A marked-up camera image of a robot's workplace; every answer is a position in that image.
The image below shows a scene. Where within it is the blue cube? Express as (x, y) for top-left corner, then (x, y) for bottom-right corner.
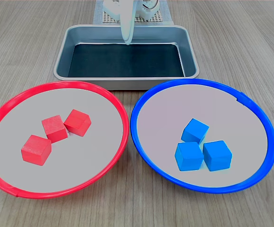
(203, 140), (233, 172)
(180, 118), (210, 145)
(174, 141), (204, 172)

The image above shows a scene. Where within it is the pale perforated plate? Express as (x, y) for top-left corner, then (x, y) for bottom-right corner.
(102, 9), (163, 24)

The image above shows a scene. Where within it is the black mat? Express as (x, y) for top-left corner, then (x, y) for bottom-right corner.
(67, 43), (185, 78)

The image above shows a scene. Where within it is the steel tray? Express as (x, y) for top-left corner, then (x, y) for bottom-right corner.
(53, 24), (200, 91)

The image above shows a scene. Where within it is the blue-rimmed white plate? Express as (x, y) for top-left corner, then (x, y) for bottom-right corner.
(130, 79), (274, 194)

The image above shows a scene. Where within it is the red cube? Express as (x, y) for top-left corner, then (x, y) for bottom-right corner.
(41, 115), (68, 144)
(63, 109), (92, 137)
(20, 134), (52, 166)

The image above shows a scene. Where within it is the red-rimmed white plate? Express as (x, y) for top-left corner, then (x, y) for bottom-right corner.
(0, 80), (130, 200)

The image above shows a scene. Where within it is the servo cable at arm base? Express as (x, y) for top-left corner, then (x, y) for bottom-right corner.
(141, 0), (159, 10)

